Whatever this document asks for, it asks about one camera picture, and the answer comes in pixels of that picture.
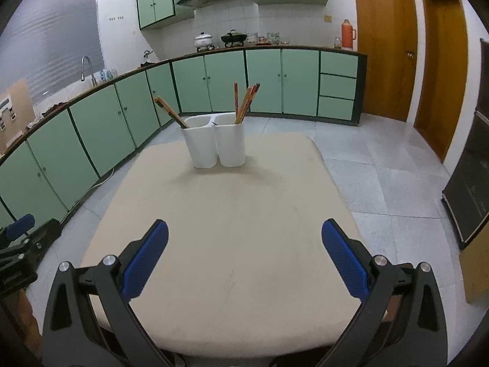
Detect white double utensil holder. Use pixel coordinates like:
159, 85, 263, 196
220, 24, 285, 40
180, 112, 247, 169

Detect green base cabinets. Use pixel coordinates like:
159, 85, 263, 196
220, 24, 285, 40
0, 46, 368, 235

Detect wooden door in frame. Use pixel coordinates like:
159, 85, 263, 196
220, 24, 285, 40
414, 0, 469, 163

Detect cardboard box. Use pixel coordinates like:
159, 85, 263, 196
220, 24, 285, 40
460, 244, 489, 303

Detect white cooking pot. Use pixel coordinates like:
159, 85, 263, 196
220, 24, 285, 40
194, 32, 215, 51

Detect grey window blind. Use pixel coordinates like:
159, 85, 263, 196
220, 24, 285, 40
0, 0, 105, 101

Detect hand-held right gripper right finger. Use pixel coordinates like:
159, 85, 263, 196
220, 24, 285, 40
321, 219, 448, 367

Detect metal kitchen faucet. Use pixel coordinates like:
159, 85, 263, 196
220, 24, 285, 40
81, 56, 97, 85

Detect cardboard sheet with labels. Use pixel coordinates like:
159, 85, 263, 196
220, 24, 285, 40
0, 80, 36, 154

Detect white cable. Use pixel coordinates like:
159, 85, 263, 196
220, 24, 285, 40
89, 167, 116, 191

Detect orange thermos flask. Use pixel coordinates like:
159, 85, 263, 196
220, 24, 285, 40
341, 19, 357, 50

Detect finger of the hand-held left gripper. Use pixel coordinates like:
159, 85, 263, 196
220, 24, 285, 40
0, 219, 62, 296
0, 214, 36, 261

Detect green cabinet drawer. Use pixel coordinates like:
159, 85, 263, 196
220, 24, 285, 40
318, 74, 357, 100
317, 96, 355, 121
319, 51, 359, 78

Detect green wall cabinet tall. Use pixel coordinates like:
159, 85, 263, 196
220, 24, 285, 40
135, 0, 196, 31

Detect person's left forearm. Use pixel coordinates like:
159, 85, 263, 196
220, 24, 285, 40
16, 291, 43, 357

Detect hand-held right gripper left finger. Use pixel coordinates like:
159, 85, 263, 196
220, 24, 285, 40
42, 219, 174, 367

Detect black wok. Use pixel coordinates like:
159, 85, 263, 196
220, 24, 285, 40
220, 29, 248, 47

